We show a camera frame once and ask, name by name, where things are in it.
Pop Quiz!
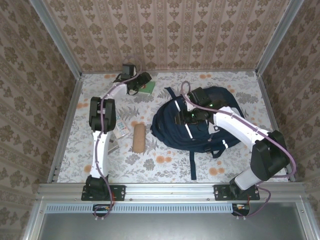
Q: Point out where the grey sheet metal panel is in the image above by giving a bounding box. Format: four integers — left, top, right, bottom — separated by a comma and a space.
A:
23, 202, 320, 240

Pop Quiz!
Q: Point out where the white light-blue booklet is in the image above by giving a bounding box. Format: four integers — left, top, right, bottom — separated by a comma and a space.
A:
115, 118, 130, 140

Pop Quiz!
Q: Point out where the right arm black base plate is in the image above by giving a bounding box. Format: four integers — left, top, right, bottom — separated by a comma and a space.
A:
213, 184, 261, 202

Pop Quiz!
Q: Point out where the green book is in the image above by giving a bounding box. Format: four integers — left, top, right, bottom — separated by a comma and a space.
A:
138, 81, 156, 96

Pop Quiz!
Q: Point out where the aluminium frame post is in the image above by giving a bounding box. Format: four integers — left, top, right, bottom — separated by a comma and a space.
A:
29, 0, 83, 78
256, 0, 305, 76

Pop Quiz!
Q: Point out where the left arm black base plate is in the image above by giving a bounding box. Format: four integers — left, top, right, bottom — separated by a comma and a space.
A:
81, 184, 126, 202

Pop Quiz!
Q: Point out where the grey metal case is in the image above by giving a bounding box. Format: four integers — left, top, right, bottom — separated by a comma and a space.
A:
107, 136, 121, 154

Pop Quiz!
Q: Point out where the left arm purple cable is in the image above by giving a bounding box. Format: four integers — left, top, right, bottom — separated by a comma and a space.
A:
94, 54, 143, 222

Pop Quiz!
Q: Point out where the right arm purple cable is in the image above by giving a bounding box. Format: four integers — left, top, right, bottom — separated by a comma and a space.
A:
181, 80, 298, 222

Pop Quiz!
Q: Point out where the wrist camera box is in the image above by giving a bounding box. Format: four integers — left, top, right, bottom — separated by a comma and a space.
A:
121, 64, 135, 76
187, 87, 211, 107

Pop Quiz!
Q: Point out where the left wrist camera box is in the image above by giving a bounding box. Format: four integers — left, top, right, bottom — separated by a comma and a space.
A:
121, 64, 135, 76

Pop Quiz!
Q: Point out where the slotted blue-grey cable duct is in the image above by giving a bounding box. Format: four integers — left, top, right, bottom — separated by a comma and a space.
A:
46, 202, 236, 214

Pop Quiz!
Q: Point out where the navy blue backpack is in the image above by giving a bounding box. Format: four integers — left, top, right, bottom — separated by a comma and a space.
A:
150, 86, 245, 180

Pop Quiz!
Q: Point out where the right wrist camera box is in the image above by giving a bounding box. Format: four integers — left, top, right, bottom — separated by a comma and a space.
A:
187, 87, 211, 107

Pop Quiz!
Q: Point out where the aluminium table side rail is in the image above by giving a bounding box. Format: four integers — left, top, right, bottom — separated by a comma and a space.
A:
47, 73, 85, 183
257, 72, 296, 182

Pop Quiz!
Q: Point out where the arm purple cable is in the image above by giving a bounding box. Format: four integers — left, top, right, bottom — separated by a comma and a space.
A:
94, 54, 143, 222
181, 80, 298, 222

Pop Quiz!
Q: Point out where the long aluminium mounting rail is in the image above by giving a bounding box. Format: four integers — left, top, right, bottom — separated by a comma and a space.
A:
37, 182, 307, 201

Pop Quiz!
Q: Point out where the thin aluminium table end rail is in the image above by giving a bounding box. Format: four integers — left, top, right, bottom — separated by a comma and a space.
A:
81, 70, 258, 75

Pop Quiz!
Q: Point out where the tan glasses case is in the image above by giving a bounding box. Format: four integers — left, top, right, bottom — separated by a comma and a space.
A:
132, 124, 146, 154

